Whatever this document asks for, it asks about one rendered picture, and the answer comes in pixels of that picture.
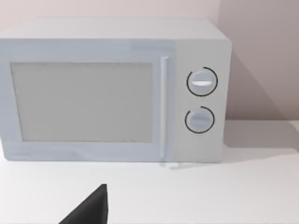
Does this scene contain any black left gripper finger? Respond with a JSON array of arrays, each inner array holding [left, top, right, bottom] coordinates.
[[58, 183, 110, 224]]

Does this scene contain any pale microwave door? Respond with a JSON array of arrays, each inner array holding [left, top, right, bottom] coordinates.
[[0, 38, 176, 163]]

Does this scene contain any plain pale microwave knob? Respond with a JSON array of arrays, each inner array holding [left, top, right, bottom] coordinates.
[[189, 110, 211, 130]]

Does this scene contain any microwave knob with white bar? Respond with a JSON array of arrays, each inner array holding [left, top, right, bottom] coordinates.
[[191, 70, 214, 92]]

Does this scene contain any pale microwave oven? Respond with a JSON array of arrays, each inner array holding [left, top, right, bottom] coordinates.
[[0, 18, 233, 164]]

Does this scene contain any pale microwave door handle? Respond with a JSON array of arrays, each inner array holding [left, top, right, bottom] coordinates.
[[160, 56, 169, 162]]

